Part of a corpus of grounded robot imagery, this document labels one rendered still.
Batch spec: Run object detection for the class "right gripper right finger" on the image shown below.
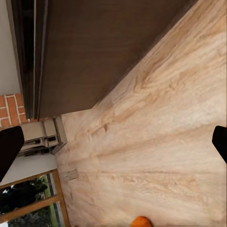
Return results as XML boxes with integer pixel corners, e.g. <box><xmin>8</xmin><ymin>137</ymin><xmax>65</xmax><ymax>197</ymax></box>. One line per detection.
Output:
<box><xmin>212</xmin><ymin>125</ymin><xmax>227</xmax><ymax>164</ymax></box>

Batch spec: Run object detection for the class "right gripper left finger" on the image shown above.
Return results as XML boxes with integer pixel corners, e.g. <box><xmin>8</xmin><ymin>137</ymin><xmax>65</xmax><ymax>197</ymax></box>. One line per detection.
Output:
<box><xmin>0</xmin><ymin>126</ymin><xmax>25</xmax><ymax>183</ymax></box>

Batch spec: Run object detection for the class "pumpkin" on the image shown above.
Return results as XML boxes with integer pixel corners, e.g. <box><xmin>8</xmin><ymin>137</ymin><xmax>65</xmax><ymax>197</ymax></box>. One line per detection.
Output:
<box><xmin>131</xmin><ymin>216</ymin><xmax>152</xmax><ymax>227</ymax></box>

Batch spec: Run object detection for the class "pillar candle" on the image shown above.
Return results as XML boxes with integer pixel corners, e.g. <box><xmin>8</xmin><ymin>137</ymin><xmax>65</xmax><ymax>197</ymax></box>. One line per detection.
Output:
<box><xmin>67</xmin><ymin>169</ymin><xmax>79</xmax><ymax>180</ymax></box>

